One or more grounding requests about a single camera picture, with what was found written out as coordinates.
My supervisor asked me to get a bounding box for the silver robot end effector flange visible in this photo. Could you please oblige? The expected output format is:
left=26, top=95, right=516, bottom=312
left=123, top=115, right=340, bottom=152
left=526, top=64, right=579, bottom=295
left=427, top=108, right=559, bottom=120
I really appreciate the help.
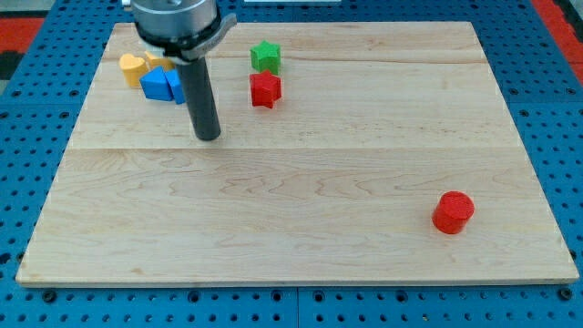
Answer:
left=131, top=0, right=237, bottom=62

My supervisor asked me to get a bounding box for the red cylinder block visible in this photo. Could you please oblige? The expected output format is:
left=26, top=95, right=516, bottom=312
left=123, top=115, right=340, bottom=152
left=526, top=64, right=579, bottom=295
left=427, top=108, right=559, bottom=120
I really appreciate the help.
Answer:
left=432, top=190, right=475, bottom=234

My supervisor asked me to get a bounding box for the blue pentagon block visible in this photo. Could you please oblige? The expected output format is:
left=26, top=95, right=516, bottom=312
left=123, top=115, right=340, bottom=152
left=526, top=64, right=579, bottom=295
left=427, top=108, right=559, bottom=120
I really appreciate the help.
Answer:
left=139, top=67, right=174, bottom=101

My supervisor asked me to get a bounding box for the blue block beside rod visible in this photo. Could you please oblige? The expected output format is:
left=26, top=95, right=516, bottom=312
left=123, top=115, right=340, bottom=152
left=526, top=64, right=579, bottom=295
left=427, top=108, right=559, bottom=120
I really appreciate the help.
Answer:
left=165, top=69, right=185, bottom=105

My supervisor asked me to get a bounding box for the red star block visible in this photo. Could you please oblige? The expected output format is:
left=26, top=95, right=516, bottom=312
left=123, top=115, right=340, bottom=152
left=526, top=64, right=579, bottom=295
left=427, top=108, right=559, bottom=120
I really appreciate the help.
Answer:
left=249, top=70, right=281, bottom=108

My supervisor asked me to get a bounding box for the green star block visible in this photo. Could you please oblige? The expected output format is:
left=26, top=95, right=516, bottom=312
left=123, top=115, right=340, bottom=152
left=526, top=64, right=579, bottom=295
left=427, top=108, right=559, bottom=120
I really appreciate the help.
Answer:
left=250, top=40, right=281, bottom=76

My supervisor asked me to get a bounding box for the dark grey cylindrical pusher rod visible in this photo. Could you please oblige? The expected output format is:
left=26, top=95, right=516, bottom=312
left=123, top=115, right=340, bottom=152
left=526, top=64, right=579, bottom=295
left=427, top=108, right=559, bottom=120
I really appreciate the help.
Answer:
left=177, top=57, right=221, bottom=141

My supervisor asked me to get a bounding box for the yellow heart block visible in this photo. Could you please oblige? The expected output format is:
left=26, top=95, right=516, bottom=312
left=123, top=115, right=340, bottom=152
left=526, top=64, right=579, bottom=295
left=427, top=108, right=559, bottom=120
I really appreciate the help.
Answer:
left=118, top=54, right=149, bottom=88

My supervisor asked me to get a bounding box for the yellow block behind rod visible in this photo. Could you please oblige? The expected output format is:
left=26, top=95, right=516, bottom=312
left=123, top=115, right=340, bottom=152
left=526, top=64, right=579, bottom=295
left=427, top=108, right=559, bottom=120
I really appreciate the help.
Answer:
left=144, top=51, right=175, bottom=71

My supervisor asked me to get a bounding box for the light wooden board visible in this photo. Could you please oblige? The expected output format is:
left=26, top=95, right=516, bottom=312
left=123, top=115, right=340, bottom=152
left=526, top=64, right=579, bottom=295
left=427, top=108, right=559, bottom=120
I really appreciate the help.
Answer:
left=16, top=22, right=578, bottom=288

